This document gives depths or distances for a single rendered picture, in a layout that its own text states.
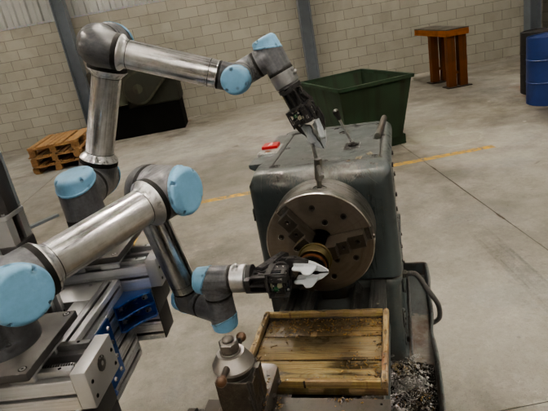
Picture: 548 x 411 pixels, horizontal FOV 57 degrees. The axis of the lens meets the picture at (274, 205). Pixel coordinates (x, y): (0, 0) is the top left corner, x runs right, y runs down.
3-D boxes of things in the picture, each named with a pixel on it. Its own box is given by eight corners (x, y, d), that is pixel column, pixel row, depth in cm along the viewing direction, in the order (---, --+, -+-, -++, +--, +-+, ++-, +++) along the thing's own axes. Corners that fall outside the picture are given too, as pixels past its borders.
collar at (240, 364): (220, 351, 99) (217, 338, 98) (258, 351, 97) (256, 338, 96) (206, 378, 92) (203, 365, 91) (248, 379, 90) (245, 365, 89)
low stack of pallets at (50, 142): (55, 157, 942) (46, 134, 927) (100, 148, 947) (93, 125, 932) (33, 175, 825) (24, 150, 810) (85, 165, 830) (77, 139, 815)
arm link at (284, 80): (273, 77, 151) (296, 64, 148) (280, 90, 152) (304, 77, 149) (267, 81, 144) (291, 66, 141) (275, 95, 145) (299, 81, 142)
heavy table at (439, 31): (417, 80, 1044) (413, 29, 1010) (438, 76, 1045) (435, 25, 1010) (448, 89, 893) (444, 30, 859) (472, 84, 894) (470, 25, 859)
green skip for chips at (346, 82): (307, 143, 704) (298, 81, 675) (369, 128, 724) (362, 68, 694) (347, 164, 581) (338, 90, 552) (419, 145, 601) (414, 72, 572)
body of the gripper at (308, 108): (293, 132, 146) (273, 95, 144) (299, 125, 154) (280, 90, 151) (317, 120, 144) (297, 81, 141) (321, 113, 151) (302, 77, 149)
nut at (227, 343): (223, 344, 96) (219, 329, 95) (243, 344, 95) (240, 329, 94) (217, 358, 92) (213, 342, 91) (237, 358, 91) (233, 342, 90)
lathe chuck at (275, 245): (276, 274, 163) (268, 182, 152) (375, 278, 156) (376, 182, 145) (270, 289, 155) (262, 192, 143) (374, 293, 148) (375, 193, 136)
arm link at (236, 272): (240, 283, 140) (234, 257, 137) (255, 282, 139) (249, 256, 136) (232, 298, 133) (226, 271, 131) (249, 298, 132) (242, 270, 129)
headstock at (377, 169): (291, 216, 227) (276, 132, 214) (400, 207, 215) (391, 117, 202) (260, 285, 174) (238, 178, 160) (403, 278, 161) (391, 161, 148)
